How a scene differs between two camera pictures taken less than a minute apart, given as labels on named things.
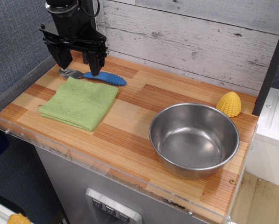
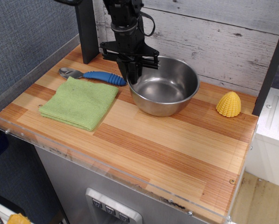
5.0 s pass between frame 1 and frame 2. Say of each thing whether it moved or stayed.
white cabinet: stayed
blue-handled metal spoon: stayed
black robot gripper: moved
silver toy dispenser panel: stayed
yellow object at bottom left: stayed
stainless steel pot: moved
